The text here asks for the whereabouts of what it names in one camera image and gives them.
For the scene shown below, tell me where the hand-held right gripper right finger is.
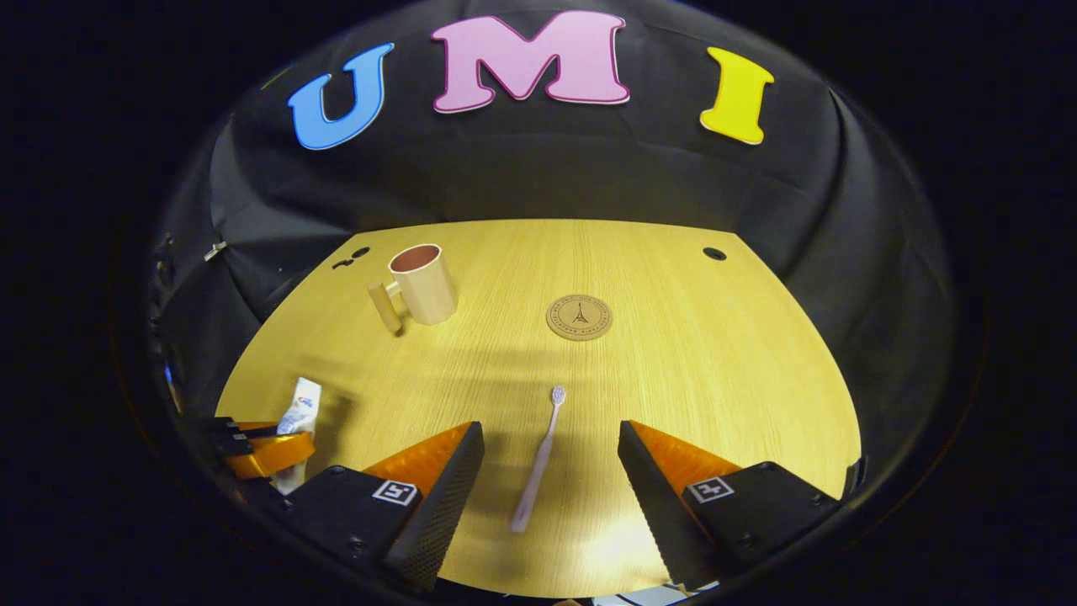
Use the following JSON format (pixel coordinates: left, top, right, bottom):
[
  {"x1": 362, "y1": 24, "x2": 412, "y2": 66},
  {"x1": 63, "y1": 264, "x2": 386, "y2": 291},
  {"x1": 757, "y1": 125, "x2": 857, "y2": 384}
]
[{"x1": 617, "y1": 420, "x2": 842, "y2": 593}]

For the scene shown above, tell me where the pale pink toothbrush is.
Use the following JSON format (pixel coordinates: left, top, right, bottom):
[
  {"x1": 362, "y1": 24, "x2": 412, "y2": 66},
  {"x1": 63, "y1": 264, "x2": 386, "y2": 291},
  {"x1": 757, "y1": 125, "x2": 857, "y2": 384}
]
[{"x1": 511, "y1": 385, "x2": 567, "y2": 534}]

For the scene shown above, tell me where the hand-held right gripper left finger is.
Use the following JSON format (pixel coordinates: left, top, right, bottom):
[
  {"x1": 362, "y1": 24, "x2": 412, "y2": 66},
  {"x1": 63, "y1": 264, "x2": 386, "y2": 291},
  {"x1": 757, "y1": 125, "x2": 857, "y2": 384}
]
[{"x1": 282, "y1": 421, "x2": 486, "y2": 594}]

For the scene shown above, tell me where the beige cup with wooden handle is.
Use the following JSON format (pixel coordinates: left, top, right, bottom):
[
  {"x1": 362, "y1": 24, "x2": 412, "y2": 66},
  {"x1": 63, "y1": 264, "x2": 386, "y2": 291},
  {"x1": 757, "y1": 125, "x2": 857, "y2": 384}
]
[{"x1": 367, "y1": 243, "x2": 459, "y2": 336}]

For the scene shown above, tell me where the black backdrop cloth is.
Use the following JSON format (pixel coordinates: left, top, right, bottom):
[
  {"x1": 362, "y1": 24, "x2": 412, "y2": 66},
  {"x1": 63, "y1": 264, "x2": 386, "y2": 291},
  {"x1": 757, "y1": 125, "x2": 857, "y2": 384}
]
[{"x1": 151, "y1": 0, "x2": 956, "y2": 506}]

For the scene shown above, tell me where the white toothpaste tube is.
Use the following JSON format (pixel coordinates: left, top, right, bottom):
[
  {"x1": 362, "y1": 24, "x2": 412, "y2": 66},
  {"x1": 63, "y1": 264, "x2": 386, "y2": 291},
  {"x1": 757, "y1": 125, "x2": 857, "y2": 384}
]
[{"x1": 271, "y1": 377, "x2": 323, "y2": 496}]

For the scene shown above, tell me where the wooden desktop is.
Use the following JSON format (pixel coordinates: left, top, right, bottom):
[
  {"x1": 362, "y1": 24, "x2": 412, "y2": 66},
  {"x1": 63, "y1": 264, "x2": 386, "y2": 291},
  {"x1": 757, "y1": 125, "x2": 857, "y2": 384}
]
[{"x1": 215, "y1": 219, "x2": 863, "y2": 600}]

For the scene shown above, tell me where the round brown coaster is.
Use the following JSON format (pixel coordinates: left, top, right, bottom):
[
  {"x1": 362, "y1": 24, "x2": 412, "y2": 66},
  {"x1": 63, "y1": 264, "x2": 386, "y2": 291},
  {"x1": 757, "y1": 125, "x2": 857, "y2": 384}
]
[{"x1": 545, "y1": 294, "x2": 614, "y2": 342}]

